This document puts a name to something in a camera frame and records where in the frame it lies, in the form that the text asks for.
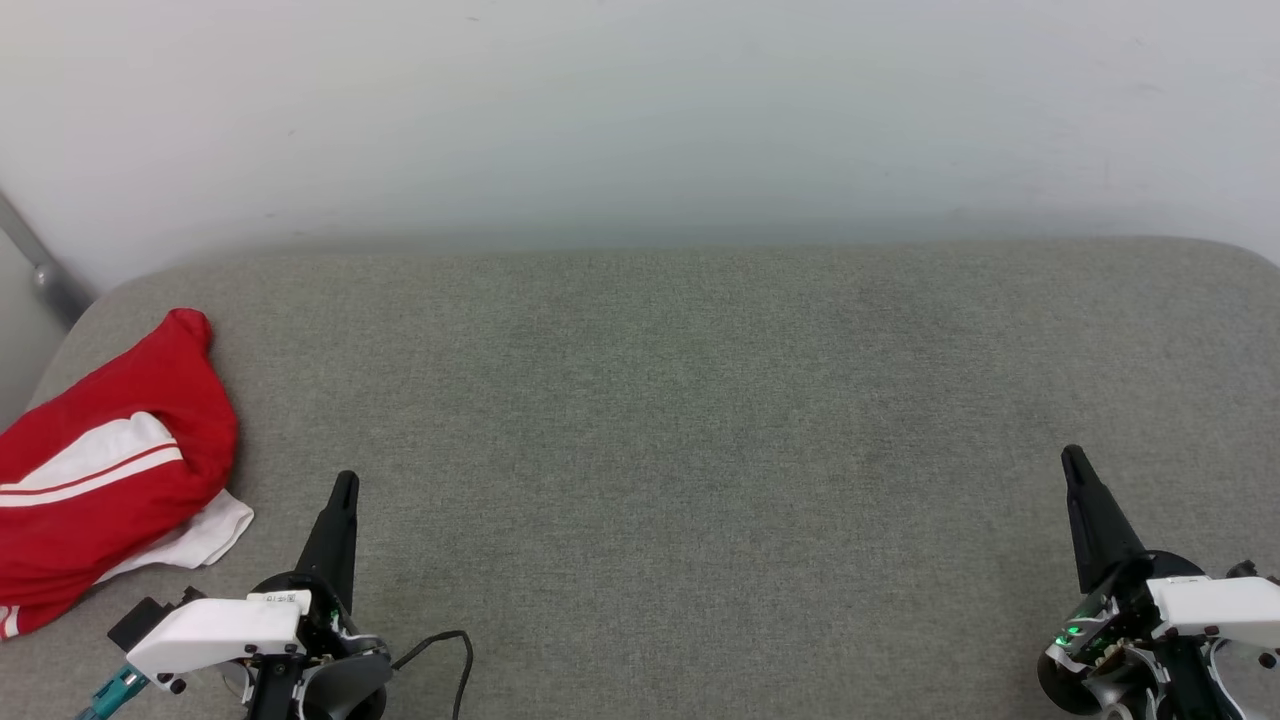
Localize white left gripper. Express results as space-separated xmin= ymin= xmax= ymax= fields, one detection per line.
xmin=125 ymin=472 xmax=389 ymax=720

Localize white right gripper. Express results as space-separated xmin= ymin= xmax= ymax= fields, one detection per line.
xmin=1038 ymin=446 xmax=1280 ymax=713

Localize red white basketball jersey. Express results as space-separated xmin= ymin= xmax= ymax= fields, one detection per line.
xmin=0 ymin=308 xmax=255 ymax=641

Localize grey metal pole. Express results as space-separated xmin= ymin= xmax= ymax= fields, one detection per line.
xmin=0 ymin=190 xmax=96 ymax=326

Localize thin black cable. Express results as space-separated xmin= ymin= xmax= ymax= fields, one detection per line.
xmin=388 ymin=630 xmax=474 ymax=720

